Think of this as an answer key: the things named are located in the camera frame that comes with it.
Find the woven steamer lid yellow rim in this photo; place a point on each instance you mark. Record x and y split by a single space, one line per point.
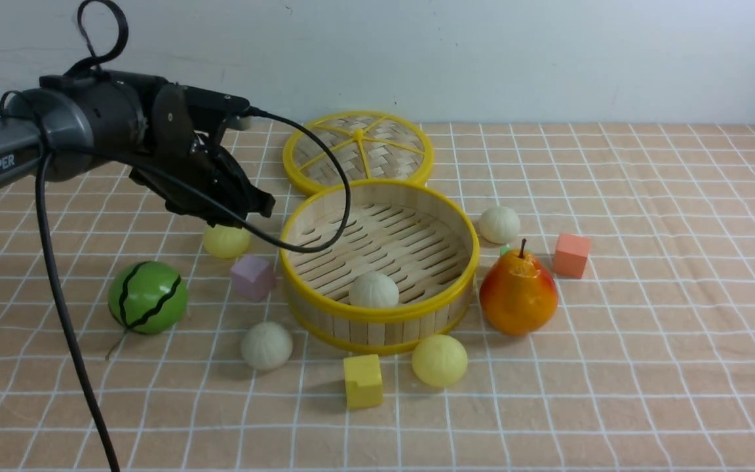
367 144

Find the bamboo steamer tray yellow rim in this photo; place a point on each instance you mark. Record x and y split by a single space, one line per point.
414 235

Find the yellow bun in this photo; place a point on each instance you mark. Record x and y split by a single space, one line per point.
439 361
224 242

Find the yellow bun front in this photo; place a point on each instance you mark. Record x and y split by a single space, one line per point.
439 361

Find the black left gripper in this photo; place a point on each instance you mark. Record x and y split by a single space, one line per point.
196 175

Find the orange cube block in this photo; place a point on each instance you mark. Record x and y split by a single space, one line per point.
571 254

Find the green toy watermelon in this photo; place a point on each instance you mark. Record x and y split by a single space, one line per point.
147 297

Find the yellow cube block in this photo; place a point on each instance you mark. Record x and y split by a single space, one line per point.
363 382

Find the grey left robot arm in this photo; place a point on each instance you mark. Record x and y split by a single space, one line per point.
85 122

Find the orange toy pear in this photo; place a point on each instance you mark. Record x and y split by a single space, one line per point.
518 295

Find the white bun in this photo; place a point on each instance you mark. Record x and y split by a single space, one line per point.
374 290
499 225
266 346

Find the purple cube block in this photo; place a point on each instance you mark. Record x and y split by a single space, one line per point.
253 277

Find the checkered peach tablecloth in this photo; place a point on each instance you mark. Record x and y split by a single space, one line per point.
648 365

